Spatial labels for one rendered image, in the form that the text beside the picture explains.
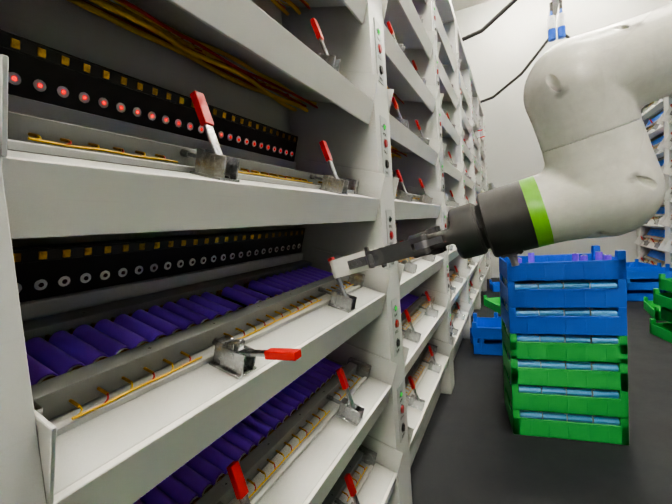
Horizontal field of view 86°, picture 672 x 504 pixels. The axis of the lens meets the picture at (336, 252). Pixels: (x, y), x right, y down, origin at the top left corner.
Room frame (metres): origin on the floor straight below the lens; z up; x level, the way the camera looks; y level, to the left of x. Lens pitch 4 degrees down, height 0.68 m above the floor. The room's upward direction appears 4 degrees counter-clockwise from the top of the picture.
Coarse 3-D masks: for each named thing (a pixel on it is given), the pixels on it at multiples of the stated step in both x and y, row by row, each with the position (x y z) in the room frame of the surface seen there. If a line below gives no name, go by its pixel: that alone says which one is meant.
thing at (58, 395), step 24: (312, 288) 0.60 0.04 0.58; (336, 288) 0.66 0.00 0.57; (240, 312) 0.45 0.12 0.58; (264, 312) 0.48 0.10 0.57; (168, 336) 0.36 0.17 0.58; (192, 336) 0.36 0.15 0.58; (216, 336) 0.40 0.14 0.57; (120, 360) 0.30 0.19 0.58; (144, 360) 0.32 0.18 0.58; (168, 360) 0.33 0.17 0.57; (192, 360) 0.35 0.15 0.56; (48, 384) 0.26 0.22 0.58; (72, 384) 0.26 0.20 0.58; (96, 384) 0.28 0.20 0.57; (120, 384) 0.30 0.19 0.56; (144, 384) 0.30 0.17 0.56; (48, 408) 0.25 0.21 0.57; (72, 408) 0.26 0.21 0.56; (96, 408) 0.26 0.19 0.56
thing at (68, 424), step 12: (324, 300) 0.60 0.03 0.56; (300, 312) 0.53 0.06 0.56; (276, 324) 0.47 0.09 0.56; (252, 336) 0.43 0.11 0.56; (204, 360) 0.36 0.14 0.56; (180, 372) 0.33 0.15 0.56; (156, 384) 0.31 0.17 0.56; (132, 396) 0.29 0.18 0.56; (108, 408) 0.27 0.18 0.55; (72, 420) 0.25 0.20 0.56; (84, 420) 0.26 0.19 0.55; (60, 432) 0.24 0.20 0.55
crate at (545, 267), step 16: (544, 256) 1.22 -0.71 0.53; (560, 256) 1.21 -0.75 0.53; (592, 256) 1.17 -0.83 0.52; (624, 256) 0.99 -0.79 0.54; (512, 272) 1.08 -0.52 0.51; (528, 272) 1.06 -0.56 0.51; (544, 272) 1.05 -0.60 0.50; (560, 272) 1.04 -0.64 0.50; (576, 272) 1.02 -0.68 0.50; (592, 272) 1.01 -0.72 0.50; (608, 272) 1.00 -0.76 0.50; (624, 272) 0.99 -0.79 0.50
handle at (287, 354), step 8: (240, 344) 0.36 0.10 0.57; (240, 352) 0.35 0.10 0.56; (248, 352) 0.35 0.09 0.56; (256, 352) 0.35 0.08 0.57; (264, 352) 0.34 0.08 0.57; (272, 352) 0.34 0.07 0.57; (280, 352) 0.33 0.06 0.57; (288, 352) 0.33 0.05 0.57; (296, 352) 0.33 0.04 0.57; (288, 360) 0.33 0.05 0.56
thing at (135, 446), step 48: (144, 288) 0.44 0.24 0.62; (384, 288) 0.73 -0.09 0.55; (240, 336) 0.43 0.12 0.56; (288, 336) 0.46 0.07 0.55; (336, 336) 0.54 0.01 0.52; (192, 384) 0.32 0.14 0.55; (240, 384) 0.34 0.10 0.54; (288, 384) 0.43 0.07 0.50; (48, 432) 0.19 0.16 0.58; (96, 432) 0.25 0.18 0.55; (144, 432) 0.26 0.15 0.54; (192, 432) 0.29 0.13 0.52; (48, 480) 0.19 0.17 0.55; (96, 480) 0.22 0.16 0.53; (144, 480) 0.25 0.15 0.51
